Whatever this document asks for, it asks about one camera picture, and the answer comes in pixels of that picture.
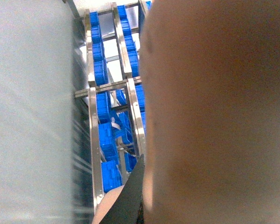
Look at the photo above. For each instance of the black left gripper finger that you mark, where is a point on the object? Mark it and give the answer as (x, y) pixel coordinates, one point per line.
(128, 207)

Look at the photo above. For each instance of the beige plastic dustpan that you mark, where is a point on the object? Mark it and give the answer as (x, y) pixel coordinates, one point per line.
(211, 75)

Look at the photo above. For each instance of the stainless steel shelf rack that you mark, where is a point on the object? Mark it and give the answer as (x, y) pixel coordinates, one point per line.
(114, 95)

